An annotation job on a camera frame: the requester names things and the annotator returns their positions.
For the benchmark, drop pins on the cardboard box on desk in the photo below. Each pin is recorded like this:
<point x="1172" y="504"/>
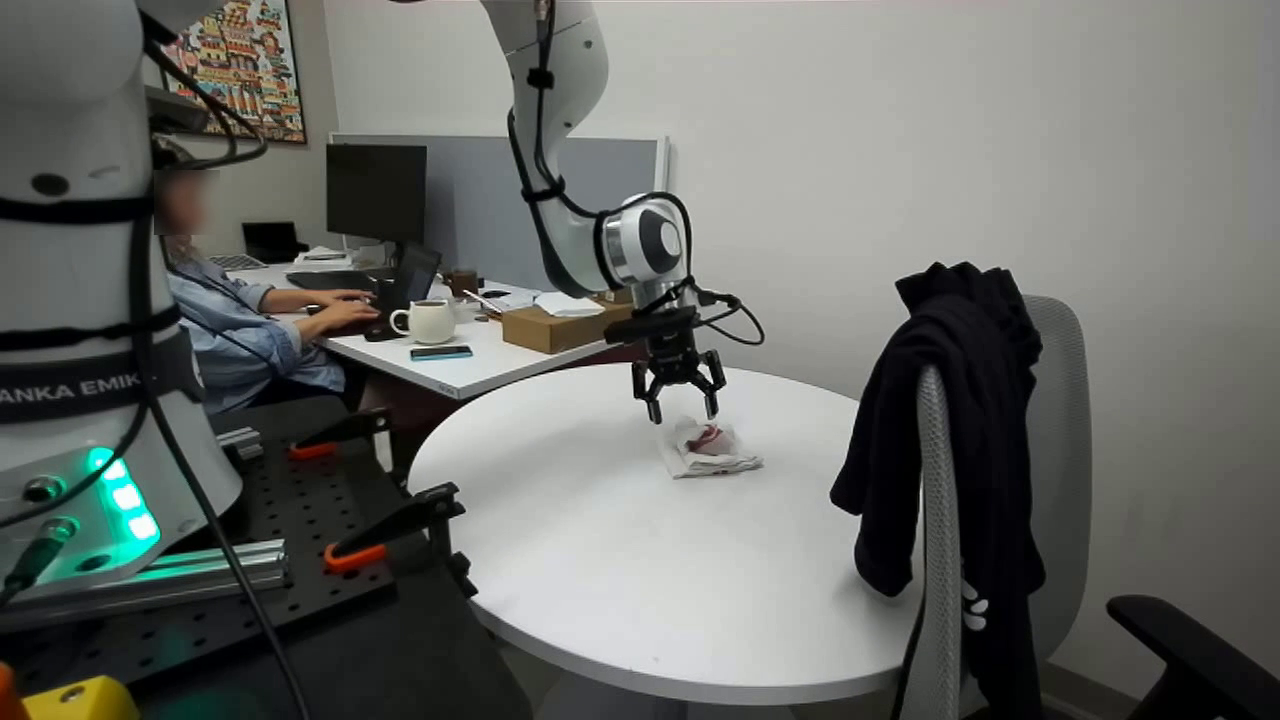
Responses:
<point x="559" y="333"/>

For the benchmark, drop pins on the seated person at desk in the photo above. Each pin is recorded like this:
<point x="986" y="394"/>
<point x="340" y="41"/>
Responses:
<point x="252" y="341"/>

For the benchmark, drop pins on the dark smartphone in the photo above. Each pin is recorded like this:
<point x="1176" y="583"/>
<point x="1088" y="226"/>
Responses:
<point x="439" y="355"/>

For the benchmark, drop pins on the orange black clamp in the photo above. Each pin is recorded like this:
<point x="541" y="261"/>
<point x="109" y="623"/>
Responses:
<point x="368" y="547"/>
<point x="328" y="437"/>

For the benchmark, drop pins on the orange black clamp right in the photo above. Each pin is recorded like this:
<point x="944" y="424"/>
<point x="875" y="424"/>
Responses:
<point x="328" y="437"/>

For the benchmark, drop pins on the grey partition screen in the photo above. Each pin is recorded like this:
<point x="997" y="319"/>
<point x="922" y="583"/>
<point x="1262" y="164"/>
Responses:
<point x="473" y="196"/>

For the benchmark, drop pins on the white towel with red stripes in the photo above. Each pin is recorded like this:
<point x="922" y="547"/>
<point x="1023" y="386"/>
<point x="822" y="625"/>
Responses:
<point x="701" y="449"/>

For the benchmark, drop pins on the black laptop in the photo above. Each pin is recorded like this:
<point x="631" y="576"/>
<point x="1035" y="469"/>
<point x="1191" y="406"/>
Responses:
<point x="407" y="281"/>

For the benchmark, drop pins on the black computer monitor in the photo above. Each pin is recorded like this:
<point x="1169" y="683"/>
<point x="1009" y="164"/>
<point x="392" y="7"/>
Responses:
<point x="376" y="192"/>

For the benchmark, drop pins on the white side desk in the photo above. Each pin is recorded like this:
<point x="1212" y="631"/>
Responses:
<point x="470" y="363"/>

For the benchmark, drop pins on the colourful wall picture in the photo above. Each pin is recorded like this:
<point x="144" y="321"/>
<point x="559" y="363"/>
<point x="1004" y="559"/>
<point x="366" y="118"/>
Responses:
<point x="244" y="58"/>

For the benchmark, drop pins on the yellow box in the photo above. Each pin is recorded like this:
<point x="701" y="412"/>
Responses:
<point x="93" y="696"/>

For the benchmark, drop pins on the black chair armrest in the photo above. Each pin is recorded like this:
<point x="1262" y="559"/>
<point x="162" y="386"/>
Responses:
<point x="1207" y="676"/>

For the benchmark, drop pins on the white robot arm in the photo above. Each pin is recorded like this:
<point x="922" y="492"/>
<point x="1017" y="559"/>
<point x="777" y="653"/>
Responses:
<point x="107" y="455"/>

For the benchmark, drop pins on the black perforated mounting board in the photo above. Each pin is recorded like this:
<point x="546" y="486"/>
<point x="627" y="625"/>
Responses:
<point x="188" y="606"/>

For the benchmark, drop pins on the orange black clamp left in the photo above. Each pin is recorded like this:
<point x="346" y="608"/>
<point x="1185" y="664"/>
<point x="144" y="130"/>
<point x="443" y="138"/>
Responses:
<point x="368" y="547"/>

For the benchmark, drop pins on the white coffee cup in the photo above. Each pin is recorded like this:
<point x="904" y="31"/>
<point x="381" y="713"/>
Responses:
<point x="424" y="321"/>

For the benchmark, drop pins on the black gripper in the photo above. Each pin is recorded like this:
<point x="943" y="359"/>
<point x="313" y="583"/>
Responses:
<point x="664" y="349"/>

